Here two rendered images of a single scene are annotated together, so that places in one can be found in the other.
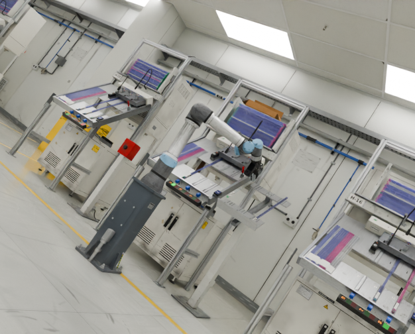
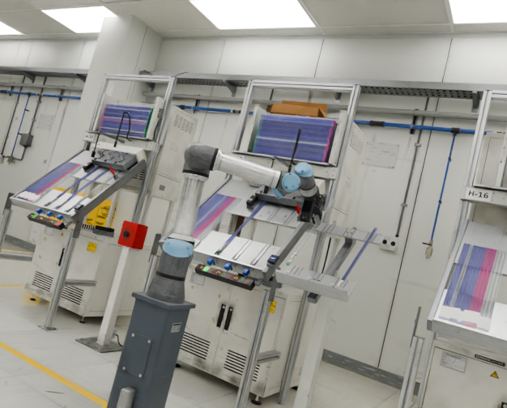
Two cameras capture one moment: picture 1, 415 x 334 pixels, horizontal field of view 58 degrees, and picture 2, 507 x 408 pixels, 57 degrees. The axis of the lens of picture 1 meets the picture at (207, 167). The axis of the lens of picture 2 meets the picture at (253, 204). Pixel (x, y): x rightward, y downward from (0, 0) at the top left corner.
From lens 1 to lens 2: 0.60 m
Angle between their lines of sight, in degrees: 2
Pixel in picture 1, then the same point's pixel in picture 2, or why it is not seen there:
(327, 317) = (502, 390)
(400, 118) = (487, 52)
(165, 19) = (131, 38)
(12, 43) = not seen: outside the picture
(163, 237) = (222, 342)
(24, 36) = not seen: outside the picture
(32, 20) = not seen: outside the picture
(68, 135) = (52, 240)
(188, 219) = (247, 304)
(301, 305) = (456, 383)
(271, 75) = (293, 58)
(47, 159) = (36, 282)
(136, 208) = (154, 342)
